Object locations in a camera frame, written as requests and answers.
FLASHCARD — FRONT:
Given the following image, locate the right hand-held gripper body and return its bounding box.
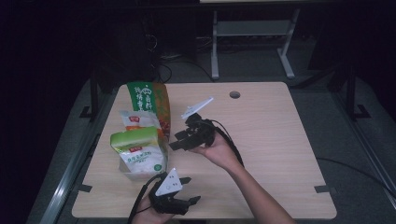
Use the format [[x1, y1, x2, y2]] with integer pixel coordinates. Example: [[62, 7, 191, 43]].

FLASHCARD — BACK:
[[180, 96, 217, 150]]

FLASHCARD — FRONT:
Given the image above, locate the orange and white powder bag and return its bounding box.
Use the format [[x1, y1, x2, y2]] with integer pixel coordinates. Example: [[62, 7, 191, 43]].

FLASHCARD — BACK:
[[119, 109, 163, 133]]

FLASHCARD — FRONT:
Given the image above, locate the white metal desk frame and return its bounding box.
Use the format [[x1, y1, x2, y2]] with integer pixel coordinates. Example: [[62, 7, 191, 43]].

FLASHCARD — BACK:
[[210, 7, 302, 80]]

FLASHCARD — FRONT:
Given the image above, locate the person's left hand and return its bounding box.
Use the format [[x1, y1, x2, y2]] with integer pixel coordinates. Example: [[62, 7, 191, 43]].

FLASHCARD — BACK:
[[132, 194, 176, 224]]

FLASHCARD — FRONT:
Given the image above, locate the black floor cable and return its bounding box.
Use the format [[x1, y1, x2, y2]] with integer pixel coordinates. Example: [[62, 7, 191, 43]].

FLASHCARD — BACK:
[[315, 156, 396, 199]]

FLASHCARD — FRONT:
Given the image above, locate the clear plastic container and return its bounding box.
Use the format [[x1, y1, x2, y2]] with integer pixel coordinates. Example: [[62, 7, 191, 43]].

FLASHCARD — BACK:
[[118, 146, 170, 182]]

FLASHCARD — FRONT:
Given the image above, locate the bundle of dark cables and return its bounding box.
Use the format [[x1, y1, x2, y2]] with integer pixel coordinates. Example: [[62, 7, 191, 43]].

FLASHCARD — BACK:
[[146, 31, 217, 84]]

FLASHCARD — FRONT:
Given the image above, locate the black metal stand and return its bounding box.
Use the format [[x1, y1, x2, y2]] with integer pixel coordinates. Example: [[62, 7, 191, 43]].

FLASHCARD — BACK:
[[345, 60, 372, 121], [78, 66, 101, 123]]

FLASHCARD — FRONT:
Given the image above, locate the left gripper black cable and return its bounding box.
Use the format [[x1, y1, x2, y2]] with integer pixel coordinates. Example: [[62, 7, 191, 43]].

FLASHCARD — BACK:
[[126, 171, 169, 224]]

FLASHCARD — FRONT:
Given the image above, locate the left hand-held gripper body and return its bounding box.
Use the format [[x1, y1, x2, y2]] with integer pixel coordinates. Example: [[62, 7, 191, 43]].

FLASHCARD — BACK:
[[148, 167, 191, 216]]

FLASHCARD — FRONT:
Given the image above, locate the green and gold snack bag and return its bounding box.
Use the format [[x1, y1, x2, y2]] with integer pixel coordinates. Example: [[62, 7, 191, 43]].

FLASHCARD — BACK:
[[126, 80, 172, 142]]

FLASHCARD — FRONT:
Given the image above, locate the green and white powder bag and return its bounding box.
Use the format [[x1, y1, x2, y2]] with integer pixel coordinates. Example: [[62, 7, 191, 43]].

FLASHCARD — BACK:
[[109, 126, 168, 175]]

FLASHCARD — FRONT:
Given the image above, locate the person's right hand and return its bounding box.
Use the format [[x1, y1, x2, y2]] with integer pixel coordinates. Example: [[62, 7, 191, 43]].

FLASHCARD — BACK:
[[189, 133, 245, 172]]

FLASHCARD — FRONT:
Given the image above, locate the aluminium floor rail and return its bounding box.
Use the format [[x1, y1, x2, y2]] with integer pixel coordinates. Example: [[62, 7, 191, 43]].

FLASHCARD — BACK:
[[39, 132, 106, 224], [329, 91, 396, 202]]

